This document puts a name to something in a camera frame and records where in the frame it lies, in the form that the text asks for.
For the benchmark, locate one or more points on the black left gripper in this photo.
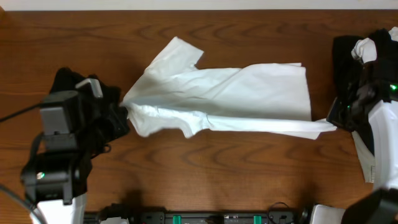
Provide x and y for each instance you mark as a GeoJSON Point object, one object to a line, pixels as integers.
{"type": "Point", "coordinates": [112, 116]}

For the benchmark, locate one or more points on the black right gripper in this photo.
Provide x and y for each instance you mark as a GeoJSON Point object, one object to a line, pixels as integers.
{"type": "Point", "coordinates": [335, 115]}

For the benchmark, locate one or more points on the white t-shirt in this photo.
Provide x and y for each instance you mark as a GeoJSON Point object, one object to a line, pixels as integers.
{"type": "Point", "coordinates": [173, 93]}

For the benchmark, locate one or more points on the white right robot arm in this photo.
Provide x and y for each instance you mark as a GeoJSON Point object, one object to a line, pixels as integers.
{"type": "Point", "coordinates": [372, 101]}

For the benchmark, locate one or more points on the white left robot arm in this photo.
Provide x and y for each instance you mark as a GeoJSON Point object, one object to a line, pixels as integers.
{"type": "Point", "coordinates": [60, 156]}

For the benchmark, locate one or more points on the black garment pile right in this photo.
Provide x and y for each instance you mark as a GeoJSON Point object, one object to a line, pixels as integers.
{"type": "Point", "coordinates": [347, 71]}

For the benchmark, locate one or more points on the folded black garment left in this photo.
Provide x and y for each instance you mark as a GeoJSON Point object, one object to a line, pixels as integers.
{"type": "Point", "coordinates": [97, 102]}

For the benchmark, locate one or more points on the white garment in pile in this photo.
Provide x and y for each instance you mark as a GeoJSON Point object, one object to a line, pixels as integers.
{"type": "Point", "coordinates": [380, 44]}

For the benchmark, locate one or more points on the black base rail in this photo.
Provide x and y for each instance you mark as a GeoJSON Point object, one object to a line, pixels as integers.
{"type": "Point", "coordinates": [273, 217]}

